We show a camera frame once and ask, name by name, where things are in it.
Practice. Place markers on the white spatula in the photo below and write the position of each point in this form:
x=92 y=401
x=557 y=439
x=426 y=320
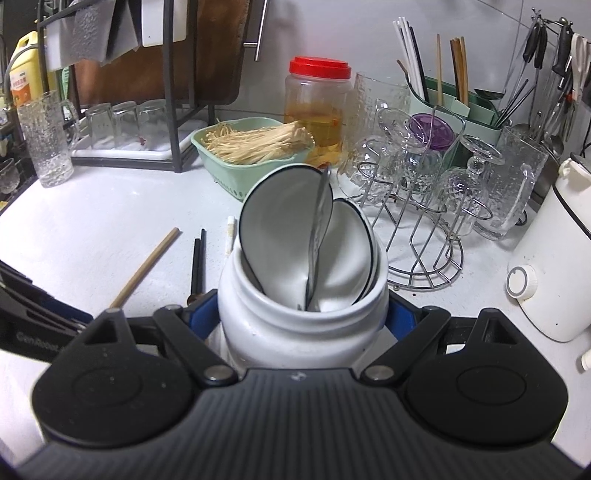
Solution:
x=579 y=55

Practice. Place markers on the white cutting board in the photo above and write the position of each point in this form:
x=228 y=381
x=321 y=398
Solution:
x=161 y=23

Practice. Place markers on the metal ladle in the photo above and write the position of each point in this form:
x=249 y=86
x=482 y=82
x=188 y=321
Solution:
x=491 y=93

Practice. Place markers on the green plastic basket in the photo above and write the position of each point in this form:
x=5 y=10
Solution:
x=217 y=177

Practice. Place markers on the grey textured cutting board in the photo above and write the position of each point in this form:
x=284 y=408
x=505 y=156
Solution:
x=87 y=32

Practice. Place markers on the enoki mushrooms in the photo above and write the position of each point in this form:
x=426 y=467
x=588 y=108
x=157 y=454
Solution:
x=258 y=143

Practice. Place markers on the thin metal utensil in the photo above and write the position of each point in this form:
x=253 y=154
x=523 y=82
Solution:
x=512 y=104

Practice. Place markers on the black metal rack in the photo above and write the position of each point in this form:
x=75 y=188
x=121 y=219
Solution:
x=179 y=138

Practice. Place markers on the textured glass mug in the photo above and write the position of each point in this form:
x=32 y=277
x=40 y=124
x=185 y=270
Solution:
x=46 y=138
x=517 y=175

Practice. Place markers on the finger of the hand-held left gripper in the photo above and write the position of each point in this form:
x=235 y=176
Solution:
x=69 y=311

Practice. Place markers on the black chopstick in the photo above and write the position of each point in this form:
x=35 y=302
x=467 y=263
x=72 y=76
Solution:
x=202 y=258
x=419 y=60

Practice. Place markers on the yellow oil bottle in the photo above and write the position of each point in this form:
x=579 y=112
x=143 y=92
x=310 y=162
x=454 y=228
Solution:
x=27 y=74

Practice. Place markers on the wooden cutting board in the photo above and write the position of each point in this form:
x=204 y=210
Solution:
x=212 y=55

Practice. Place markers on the green utensil holder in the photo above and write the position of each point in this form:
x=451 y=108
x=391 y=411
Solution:
x=480 y=129

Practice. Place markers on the white chopstick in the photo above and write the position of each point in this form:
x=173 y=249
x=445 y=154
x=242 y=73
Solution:
x=406 y=55
x=413 y=55
x=230 y=235

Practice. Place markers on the glass goblet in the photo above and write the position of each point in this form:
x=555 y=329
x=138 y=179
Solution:
x=397 y=124
x=480 y=152

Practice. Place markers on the white ceramic jar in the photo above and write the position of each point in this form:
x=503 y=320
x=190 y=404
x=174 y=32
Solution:
x=286 y=341

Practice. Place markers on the plastic jar red lid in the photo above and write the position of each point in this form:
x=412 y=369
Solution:
x=314 y=101

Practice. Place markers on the glass jar purple lid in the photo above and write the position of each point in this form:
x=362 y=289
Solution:
x=434 y=131

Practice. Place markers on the wooden chopstick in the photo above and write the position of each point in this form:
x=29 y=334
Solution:
x=439 y=69
x=464 y=69
x=147 y=265
x=456 y=69

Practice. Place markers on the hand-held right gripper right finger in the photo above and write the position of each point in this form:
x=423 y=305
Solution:
x=401 y=318

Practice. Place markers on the clear drinking glass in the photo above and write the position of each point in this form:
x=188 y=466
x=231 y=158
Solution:
x=100 y=124
x=154 y=122
x=127 y=121

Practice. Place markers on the white ceramic spoon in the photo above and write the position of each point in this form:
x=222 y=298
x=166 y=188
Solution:
x=277 y=230

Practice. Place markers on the tall textured glass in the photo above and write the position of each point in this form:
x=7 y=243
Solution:
x=369 y=106

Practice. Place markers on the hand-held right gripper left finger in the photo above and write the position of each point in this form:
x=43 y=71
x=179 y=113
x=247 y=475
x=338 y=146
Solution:
x=205 y=314

